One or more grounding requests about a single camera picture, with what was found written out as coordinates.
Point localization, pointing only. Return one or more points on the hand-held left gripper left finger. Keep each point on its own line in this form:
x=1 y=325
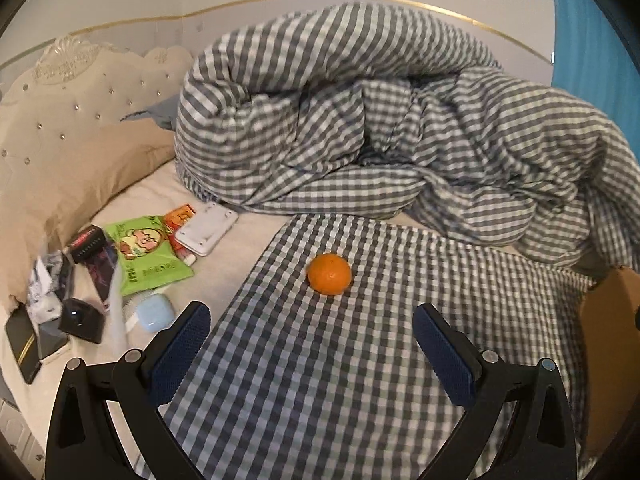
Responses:
x=180 y=350

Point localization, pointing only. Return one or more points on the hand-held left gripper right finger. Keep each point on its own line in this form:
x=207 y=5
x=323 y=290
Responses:
x=445 y=355

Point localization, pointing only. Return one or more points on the orange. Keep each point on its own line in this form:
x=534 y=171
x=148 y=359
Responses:
x=329 y=273

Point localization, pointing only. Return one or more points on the cardboard box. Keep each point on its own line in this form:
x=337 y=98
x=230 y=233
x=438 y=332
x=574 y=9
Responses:
x=610 y=360

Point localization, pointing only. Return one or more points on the light blue earbud case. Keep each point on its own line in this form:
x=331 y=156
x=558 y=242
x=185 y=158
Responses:
x=156 y=311

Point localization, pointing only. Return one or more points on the green snack packet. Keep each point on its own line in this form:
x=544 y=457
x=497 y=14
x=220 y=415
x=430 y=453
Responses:
x=145 y=265

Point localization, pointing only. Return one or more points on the small black cube device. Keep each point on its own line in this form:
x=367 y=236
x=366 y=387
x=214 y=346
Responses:
x=80 y=316

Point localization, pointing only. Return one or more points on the grey checked bed sheet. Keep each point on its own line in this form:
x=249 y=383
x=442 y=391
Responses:
x=325 y=360

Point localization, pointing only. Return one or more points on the white power bank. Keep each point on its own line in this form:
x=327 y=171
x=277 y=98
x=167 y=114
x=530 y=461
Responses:
x=207 y=227

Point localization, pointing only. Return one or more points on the red orange packet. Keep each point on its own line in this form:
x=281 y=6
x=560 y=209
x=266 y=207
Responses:
x=177 y=217

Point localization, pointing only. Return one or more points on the black packet with red print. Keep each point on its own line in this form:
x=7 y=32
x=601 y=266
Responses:
x=92 y=250

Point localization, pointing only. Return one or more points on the crumpled black white wrapper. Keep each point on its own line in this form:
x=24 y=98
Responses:
x=45 y=285

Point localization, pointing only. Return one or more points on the black phone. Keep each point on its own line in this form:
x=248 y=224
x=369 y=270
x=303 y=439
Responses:
x=22 y=345

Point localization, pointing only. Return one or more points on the beige pillow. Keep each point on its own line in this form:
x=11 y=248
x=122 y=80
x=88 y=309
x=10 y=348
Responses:
x=75 y=195

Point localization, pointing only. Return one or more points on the grey checked duvet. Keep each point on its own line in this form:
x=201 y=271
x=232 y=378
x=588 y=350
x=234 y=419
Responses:
x=350 y=110

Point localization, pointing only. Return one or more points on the beige tufted headboard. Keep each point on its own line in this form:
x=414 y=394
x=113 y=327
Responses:
x=75 y=75

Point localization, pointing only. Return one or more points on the blue curtain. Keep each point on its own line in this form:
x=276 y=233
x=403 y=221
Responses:
x=590 y=35

